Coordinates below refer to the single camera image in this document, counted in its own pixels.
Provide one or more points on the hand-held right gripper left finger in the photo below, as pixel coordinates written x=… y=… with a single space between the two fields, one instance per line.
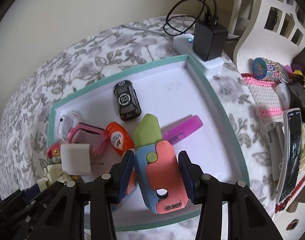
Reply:
x=126 y=177

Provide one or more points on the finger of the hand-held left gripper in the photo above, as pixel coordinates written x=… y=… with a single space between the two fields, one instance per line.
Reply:
x=32 y=192

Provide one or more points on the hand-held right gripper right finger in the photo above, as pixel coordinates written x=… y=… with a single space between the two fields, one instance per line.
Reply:
x=186 y=177

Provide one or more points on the small orange blue toy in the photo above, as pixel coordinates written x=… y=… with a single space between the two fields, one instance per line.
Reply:
x=132 y=187

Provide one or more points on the salmon blue toy knife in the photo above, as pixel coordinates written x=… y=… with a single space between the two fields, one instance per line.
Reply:
x=165 y=175

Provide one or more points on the cream plastic comb clip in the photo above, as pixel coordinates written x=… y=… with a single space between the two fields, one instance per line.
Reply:
x=55 y=173

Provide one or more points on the purple tube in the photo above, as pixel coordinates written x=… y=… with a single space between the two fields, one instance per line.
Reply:
x=185 y=127

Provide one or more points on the white charger cube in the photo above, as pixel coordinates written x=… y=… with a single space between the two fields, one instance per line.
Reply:
x=75 y=158

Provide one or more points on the teal white box lid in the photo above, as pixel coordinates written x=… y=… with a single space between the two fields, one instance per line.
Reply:
x=205 y=117

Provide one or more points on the pink toy watch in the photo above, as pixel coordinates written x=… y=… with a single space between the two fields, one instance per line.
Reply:
x=75 y=132

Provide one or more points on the white smartwatch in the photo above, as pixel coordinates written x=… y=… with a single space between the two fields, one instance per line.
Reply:
x=65 y=125

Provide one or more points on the black toy car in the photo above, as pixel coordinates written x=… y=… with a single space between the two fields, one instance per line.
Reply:
x=126 y=100

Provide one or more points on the white hair clip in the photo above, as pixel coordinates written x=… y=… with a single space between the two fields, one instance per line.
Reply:
x=276 y=150

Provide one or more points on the red bead strand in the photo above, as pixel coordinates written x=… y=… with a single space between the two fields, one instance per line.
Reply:
x=291 y=193

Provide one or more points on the white smartphone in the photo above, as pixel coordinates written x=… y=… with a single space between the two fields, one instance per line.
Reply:
x=291 y=155

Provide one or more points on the pink white crochet bag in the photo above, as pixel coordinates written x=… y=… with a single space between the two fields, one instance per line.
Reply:
x=262 y=97

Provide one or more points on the white power strip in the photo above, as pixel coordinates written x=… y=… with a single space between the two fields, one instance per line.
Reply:
x=212 y=67

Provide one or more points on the beige board with holes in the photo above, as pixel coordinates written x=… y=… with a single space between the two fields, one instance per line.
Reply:
x=296 y=220

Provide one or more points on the grey floral blanket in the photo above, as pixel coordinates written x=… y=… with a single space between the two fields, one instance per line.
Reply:
x=55 y=67

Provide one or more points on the white oval gadget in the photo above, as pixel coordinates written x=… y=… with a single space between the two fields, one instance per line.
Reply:
x=283 y=95

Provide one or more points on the colourful hexagonal tin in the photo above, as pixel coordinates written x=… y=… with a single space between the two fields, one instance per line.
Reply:
x=258 y=68

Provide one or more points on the black striped cloth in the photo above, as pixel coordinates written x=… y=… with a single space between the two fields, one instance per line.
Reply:
x=298 y=97

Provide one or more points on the yellow black toy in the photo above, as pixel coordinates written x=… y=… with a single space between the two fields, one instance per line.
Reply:
x=302 y=77

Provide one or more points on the white lattice panel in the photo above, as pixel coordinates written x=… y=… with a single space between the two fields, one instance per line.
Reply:
x=255 y=25

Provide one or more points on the black wall charger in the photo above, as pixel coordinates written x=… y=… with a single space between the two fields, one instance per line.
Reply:
x=208 y=40

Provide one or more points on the white post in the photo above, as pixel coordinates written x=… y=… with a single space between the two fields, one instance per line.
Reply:
x=236 y=5

